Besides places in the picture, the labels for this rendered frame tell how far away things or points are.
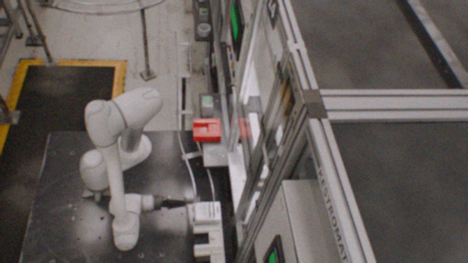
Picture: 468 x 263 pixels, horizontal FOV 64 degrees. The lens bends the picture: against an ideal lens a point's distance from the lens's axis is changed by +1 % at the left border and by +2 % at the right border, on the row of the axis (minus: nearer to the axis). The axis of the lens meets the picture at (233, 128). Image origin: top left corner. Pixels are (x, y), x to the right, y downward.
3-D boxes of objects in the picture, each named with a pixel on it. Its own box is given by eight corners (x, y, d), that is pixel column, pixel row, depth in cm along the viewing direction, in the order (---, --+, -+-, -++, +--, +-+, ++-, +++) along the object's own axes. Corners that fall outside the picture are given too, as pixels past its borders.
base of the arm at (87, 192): (80, 204, 204) (78, 200, 200) (86, 169, 217) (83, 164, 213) (115, 202, 207) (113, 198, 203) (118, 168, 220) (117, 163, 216)
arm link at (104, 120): (99, 153, 148) (130, 137, 154) (86, 119, 135) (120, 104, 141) (86, 135, 155) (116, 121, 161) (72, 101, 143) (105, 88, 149)
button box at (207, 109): (200, 108, 225) (201, 95, 216) (213, 108, 226) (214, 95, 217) (201, 118, 221) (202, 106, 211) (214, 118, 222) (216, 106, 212)
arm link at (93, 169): (79, 174, 208) (69, 153, 191) (108, 158, 217) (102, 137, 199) (92, 196, 202) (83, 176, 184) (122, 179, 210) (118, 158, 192)
